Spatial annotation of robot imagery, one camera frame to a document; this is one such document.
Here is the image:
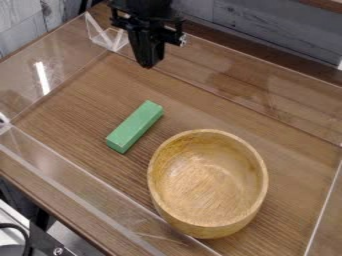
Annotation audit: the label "clear acrylic corner bracket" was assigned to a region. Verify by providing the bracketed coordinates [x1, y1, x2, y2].
[84, 12, 129, 52]

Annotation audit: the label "clear acrylic tray walls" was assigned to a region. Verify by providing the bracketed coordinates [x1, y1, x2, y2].
[0, 15, 342, 256]

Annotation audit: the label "black metal table frame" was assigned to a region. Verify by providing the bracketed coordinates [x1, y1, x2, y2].
[0, 178, 105, 256]

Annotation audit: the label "black cable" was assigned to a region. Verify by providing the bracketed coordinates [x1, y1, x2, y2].
[0, 222, 33, 256]

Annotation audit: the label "brown wooden bowl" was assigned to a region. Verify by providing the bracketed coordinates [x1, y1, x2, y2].
[147, 129, 268, 239]

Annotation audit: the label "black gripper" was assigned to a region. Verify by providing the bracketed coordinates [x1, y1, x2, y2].
[108, 0, 185, 69]

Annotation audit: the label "green rectangular block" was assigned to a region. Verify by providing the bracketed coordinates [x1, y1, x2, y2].
[105, 100, 163, 154]

